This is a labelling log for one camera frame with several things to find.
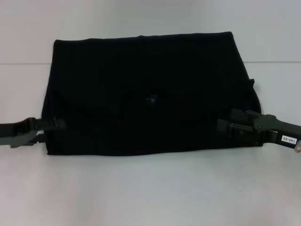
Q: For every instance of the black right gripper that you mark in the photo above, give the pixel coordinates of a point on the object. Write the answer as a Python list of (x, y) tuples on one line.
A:
[(270, 129)]

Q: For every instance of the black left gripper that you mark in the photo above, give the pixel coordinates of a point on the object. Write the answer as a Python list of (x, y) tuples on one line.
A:
[(18, 133)]

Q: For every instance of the black shirt with FREE print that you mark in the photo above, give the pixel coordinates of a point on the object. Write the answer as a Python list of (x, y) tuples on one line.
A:
[(145, 94)]

